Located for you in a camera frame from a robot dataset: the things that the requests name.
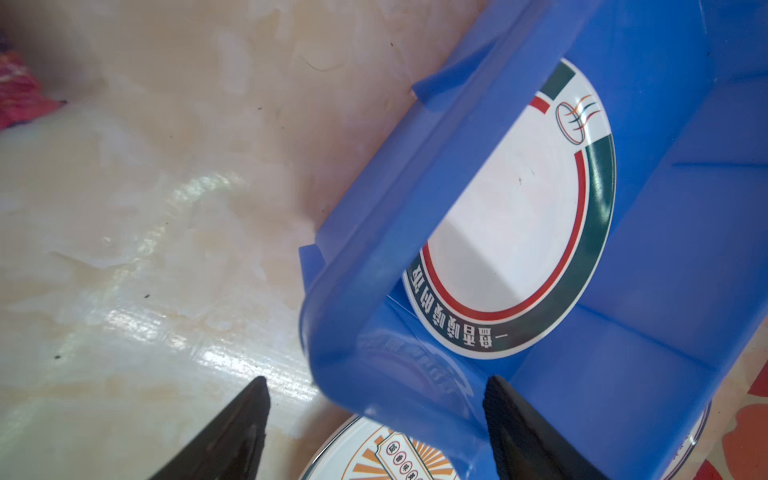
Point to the blue plastic bin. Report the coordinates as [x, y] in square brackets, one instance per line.
[681, 285]

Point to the left orange sunburst plate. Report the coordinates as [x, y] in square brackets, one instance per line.
[364, 449]

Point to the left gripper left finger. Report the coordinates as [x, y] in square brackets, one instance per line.
[231, 445]

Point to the green rimmed white plate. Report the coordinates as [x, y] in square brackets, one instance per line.
[688, 445]
[517, 250]

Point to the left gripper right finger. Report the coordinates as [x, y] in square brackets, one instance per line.
[524, 444]

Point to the purple cherry snack bag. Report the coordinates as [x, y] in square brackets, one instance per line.
[22, 97]

